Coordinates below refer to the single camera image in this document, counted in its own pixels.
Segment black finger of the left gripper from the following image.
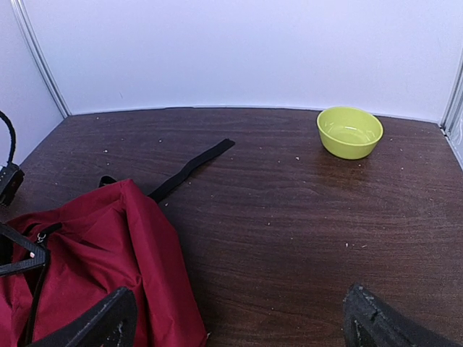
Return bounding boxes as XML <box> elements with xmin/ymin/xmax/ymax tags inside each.
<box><xmin>1</xmin><ymin>223</ymin><xmax>48</xmax><ymax>277</ymax></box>

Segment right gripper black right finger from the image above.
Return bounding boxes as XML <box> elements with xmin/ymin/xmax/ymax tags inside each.
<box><xmin>343</xmin><ymin>283</ymin><xmax>459</xmax><ymax>347</ymax></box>

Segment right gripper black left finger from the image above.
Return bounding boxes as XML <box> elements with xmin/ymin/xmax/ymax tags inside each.
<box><xmin>32</xmin><ymin>287</ymin><xmax>137</xmax><ymax>347</ymax></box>

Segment red backpack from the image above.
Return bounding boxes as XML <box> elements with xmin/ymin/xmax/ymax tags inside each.
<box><xmin>0</xmin><ymin>139</ymin><xmax>236</xmax><ymax>347</ymax></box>

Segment lime green bowl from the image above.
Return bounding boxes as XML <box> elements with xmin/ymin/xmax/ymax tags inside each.
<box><xmin>316</xmin><ymin>106</ymin><xmax>383</xmax><ymax>160</ymax></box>

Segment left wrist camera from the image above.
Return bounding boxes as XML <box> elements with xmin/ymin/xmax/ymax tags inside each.
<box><xmin>0</xmin><ymin>163</ymin><xmax>25</xmax><ymax>207</ymax></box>

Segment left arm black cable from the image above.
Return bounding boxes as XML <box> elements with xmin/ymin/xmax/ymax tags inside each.
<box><xmin>0</xmin><ymin>110</ymin><xmax>17</xmax><ymax>169</ymax></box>

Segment right aluminium frame post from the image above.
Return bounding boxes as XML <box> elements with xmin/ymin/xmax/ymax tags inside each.
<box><xmin>440</xmin><ymin>58</ymin><xmax>463</xmax><ymax>168</ymax></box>

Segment aluminium frame post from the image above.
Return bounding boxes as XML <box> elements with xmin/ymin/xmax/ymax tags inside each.
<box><xmin>10</xmin><ymin>0</ymin><xmax>72</xmax><ymax>119</ymax></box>
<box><xmin>440</xmin><ymin>58</ymin><xmax>463</xmax><ymax>168</ymax></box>

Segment left aluminium frame post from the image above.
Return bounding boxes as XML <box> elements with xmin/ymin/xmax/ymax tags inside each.
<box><xmin>10</xmin><ymin>0</ymin><xmax>72</xmax><ymax>119</ymax></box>

